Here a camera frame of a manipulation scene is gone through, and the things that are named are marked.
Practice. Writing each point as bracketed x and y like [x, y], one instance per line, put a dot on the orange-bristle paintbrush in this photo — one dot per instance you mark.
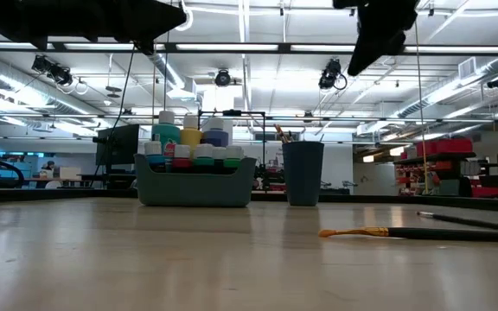
[448, 234]

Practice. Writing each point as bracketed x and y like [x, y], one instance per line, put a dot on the long paintbrush gold ferrule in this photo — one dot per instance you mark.
[278, 131]

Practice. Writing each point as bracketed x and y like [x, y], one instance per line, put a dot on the large teal paint bottle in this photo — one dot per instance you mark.
[164, 131]

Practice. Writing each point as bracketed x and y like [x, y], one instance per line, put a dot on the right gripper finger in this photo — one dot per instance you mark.
[378, 45]

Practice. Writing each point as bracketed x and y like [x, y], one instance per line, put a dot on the large yellow paint bottle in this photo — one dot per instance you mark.
[190, 137]

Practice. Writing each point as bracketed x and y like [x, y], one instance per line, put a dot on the black paintbrush silver ferrule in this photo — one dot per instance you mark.
[469, 221]

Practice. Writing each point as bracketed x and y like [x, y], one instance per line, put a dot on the small red paint bottle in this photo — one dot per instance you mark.
[182, 163]

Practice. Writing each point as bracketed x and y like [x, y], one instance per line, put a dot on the black monitor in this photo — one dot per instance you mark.
[119, 144]

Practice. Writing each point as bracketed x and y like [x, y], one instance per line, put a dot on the black stand frame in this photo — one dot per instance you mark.
[231, 113]

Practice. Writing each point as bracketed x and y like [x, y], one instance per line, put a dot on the small green paint bottle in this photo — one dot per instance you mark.
[233, 163]

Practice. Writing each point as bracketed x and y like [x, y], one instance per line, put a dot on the large purple paint bottle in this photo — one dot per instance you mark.
[216, 138]

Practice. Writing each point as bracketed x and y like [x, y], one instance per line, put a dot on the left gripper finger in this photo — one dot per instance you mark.
[149, 21]

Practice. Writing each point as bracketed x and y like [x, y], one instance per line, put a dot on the black overhead crossbar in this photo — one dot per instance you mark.
[283, 47]

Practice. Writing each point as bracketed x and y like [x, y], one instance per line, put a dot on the shelf with red bins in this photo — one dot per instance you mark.
[452, 146]

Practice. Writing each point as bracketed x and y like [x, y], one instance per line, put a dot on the black ceiling-hung camera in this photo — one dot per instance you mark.
[52, 71]

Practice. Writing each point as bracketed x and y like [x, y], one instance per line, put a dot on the black ceiling-mounted device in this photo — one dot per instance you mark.
[497, 82]

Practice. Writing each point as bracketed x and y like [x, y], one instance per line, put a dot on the black overhead camera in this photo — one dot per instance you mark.
[222, 78]

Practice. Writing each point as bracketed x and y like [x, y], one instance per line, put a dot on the dark teal plastic cup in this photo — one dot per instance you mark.
[303, 177]

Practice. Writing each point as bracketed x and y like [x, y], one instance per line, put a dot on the small light blue paint bottle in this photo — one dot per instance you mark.
[153, 149]

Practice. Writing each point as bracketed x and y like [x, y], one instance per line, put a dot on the teal plastic storage bin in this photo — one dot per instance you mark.
[193, 190]

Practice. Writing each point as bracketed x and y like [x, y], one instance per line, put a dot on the person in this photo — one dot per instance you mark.
[49, 166]

